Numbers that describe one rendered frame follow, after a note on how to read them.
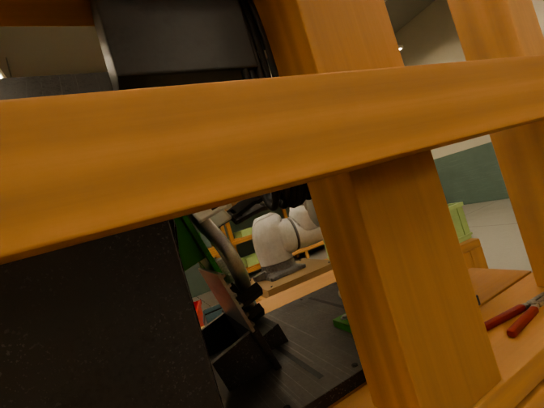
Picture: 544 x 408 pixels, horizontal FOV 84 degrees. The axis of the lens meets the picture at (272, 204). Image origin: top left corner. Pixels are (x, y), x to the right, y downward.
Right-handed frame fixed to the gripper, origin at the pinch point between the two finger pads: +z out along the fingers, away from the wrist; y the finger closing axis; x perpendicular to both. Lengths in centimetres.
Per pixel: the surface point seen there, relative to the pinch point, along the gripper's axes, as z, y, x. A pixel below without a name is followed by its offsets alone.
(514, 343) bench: -21, -4, 50
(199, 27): -3.6, 34.8, 5.2
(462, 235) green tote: -101, -68, 25
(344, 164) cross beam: -2.6, 28.0, 29.5
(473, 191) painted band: -646, -461, -85
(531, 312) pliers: -29, -5, 50
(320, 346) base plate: -2.2, -14.4, 29.2
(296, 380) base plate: 5.8, -9.1, 31.5
